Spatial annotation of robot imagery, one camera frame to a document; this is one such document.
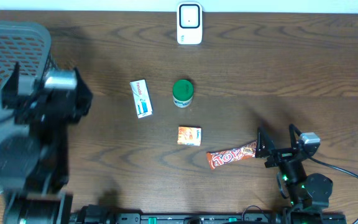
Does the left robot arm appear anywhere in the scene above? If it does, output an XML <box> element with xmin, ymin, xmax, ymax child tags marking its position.
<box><xmin>0</xmin><ymin>63</ymin><xmax>93</xmax><ymax>224</ymax></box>

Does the small orange box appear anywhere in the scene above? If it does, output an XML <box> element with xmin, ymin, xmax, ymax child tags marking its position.
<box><xmin>177</xmin><ymin>126</ymin><xmax>202</xmax><ymax>146</ymax></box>

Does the green lidded jar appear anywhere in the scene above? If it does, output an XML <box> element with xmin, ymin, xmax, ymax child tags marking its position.
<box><xmin>172</xmin><ymin>79</ymin><xmax>194</xmax><ymax>108</ymax></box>

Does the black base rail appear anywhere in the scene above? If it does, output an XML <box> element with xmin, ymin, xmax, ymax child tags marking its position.
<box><xmin>70</xmin><ymin>212</ymin><xmax>347</xmax><ymax>224</ymax></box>

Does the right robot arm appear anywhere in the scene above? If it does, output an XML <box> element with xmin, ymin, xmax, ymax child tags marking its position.
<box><xmin>255</xmin><ymin>124</ymin><xmax>333</xmax><ymax>223</ymax></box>

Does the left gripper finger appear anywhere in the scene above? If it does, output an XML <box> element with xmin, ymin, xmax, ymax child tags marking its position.
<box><xmin>1</xmin><ymin>62</ymin><xmax>20</xmax><ymax>100</ymax></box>
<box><xmin>74</xmin><ymin>68</ymin><xmax>93</xmax><ymax>120</ymax></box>

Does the orange Top candy bar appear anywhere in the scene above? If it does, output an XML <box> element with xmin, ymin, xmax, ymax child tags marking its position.
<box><xmin>206</xmin><ymin>141</ymin><xmax>257</xmax><ymax>170</ymax></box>

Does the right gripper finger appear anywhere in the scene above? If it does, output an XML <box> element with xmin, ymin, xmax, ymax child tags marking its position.
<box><xmin>289</xmin><ymin>124</ymin><xmax>302</xmax><ymax>148</ymax></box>
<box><xmin>255</xmin><ymin>127</ymin><xmax>275</xmax><ymax>158</ymax></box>

